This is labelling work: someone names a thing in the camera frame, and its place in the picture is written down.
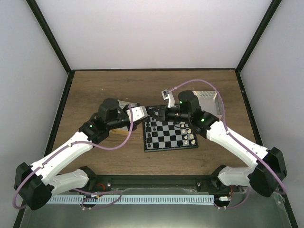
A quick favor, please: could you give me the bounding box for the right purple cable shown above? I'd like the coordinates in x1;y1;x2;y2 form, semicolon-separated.
170;79;288;211

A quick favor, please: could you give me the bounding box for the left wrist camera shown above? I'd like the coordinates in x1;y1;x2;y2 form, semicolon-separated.
127;106;148;122

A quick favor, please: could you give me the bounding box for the pink metal tin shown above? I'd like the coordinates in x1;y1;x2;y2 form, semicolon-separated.
193;91;223;120

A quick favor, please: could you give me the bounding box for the yellow metal tin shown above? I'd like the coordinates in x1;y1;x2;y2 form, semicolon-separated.
110;100;136;136

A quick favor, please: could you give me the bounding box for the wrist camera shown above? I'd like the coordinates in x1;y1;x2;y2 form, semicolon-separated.
161;89;175;108
127;106;148;122

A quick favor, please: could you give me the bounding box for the black aluminium frame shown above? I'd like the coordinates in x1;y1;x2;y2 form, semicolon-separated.
13;0;299;228

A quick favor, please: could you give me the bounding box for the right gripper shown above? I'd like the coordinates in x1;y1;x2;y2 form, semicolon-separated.
148;104;191;123

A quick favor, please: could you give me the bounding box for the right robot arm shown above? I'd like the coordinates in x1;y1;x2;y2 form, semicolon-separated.
147;90;287;197

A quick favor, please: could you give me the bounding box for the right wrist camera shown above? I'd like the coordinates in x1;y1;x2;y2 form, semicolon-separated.
161;89;175;108

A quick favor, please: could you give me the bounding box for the light blue cable duct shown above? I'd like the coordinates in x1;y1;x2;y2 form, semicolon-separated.
48;195;214;206

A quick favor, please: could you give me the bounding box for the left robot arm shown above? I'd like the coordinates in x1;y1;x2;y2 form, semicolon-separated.
12;98;134;210

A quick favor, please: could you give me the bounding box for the black white chessboard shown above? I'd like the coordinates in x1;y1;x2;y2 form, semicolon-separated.
142;116;199;152

